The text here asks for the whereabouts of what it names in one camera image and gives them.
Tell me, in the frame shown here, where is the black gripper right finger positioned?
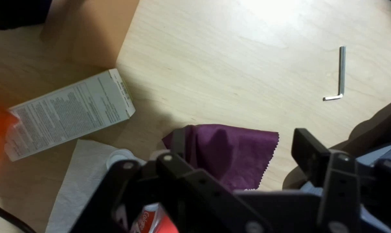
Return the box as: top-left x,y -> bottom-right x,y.
291,127 -> 391,233

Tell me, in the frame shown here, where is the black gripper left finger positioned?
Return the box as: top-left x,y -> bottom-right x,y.
70,126 -> 265,233

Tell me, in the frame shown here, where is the purple cloth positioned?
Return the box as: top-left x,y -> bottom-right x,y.
162,123 -> 281,192

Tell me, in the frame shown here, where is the red packet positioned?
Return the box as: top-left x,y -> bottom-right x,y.
128,202 -> 180,233

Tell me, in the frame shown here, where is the white printed carton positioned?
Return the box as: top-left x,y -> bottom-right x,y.
4,67 -> 137,163

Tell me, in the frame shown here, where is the silver allen key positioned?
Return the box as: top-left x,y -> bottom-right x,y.
322,44 -> 348,102

